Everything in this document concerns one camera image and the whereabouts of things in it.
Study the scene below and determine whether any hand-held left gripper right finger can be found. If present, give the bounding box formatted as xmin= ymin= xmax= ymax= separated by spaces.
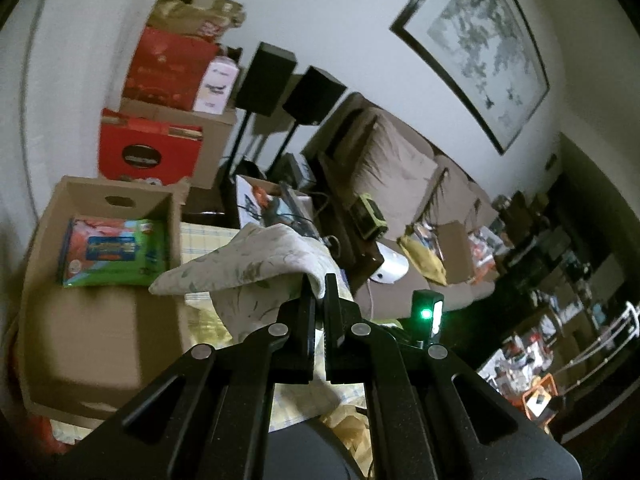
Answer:
xmin=324 ymin=274 xmax=576 ymax=480

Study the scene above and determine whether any large brown cardboard box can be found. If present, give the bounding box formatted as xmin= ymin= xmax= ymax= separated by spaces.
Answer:
xmin=120 ymin=97 xmax=237 ymax=191

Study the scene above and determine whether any flat cardboard piece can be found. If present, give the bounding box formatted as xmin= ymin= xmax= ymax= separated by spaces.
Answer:
xmin=435 ymin=220 xmax=476 ymax=286

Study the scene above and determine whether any white metal rack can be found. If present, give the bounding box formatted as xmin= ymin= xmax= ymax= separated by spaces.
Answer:
xmin=550 ymin=300 xmax=640 ymax=391

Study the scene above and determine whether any small box with printed picture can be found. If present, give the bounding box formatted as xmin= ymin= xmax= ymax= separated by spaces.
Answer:
xmin=235 ymin=175 xmax=321 ymax=233

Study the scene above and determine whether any green and black device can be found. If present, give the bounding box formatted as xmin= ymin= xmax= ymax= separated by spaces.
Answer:
xmin=350 ymin=192 xmax=388 ymax=241

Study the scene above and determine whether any framed ink painting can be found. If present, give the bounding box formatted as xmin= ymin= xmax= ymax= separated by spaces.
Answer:
xmin=390 ymin=0 xmax=551 ymax=156

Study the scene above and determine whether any yellow bag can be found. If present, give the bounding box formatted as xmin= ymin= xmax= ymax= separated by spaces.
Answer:
xmin=398 ymin=234 xmax=447 ymax=286

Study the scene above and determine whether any black speaker on stand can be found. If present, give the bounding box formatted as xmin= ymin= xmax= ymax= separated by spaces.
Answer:
xmin=222 ymin=41 xmax=297 ymax=181
xmin=267 ymin=66 xmax=348 ymax=178

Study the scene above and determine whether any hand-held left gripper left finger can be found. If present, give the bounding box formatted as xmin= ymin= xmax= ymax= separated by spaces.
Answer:
xmin=64 ymin=296 xmax=318 ymax=480

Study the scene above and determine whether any white round object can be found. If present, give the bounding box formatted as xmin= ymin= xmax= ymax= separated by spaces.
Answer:
xmin=370 ymin=241 xmax=410 ymax=283

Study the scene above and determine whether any colourful snack packet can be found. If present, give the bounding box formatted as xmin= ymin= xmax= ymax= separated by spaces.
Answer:
xmin=62 ymin=216 xmax=168 ymax=288

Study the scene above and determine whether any red gift box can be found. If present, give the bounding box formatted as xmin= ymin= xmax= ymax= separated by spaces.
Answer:
xmin=121 ymin=27 xmax=221 ymax=111

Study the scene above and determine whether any beige sofa cushion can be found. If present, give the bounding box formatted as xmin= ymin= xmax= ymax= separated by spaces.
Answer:
xmin=350 ymin=110 xmax=440 ymax=226

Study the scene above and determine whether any orange crate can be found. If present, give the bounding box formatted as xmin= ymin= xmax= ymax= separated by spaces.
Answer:
xmin=522 ymin=375 xmax=558 ymax=418

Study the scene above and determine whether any red box with black oval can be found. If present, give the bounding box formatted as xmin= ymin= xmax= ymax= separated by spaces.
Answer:
xmin=98 ymin=108 xmax=204 ymax=183

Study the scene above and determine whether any beige floral cloth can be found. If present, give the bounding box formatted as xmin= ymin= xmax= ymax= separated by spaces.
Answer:
xmin=149 ymin=223 xmax=368 ymax=421

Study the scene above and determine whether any beige sofa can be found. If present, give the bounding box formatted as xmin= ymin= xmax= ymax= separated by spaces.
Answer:
xmin=302 ymin=92 xmax=516 ymax=321

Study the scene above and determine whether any white and pink box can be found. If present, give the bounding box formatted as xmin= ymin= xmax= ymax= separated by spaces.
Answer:
xmin=192 ymin=57 xmax=239 ymax=113

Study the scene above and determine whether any brown paper bag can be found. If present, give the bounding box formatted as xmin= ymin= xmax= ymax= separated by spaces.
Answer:
xmin=147 ymin=0 xmax=246 ymax=41

